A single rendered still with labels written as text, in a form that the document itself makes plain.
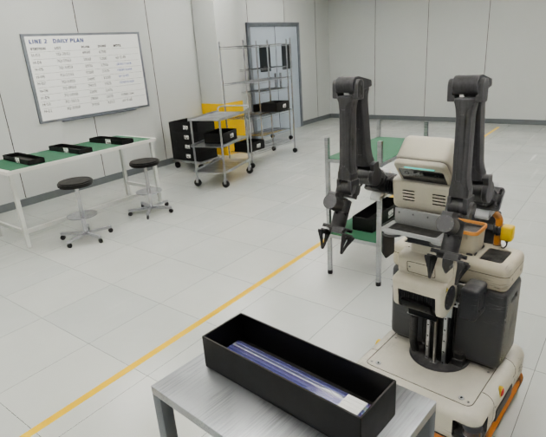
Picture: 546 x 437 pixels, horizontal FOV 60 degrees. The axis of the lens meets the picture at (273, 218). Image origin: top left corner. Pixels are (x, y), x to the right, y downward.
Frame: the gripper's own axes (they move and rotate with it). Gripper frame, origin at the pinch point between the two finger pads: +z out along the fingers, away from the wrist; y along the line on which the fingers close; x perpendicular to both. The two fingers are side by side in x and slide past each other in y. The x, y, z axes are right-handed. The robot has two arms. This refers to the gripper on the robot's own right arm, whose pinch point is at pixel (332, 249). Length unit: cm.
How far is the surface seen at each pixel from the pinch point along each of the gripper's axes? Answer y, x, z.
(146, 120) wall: -560, 276, -111
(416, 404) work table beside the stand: 53, -25, 34
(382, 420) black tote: 50, -38, 37
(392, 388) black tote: 50, -38, 29
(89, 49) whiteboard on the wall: -554, 158, -172
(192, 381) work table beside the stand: -4, -52, 48
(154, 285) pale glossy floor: -207, 89, 69
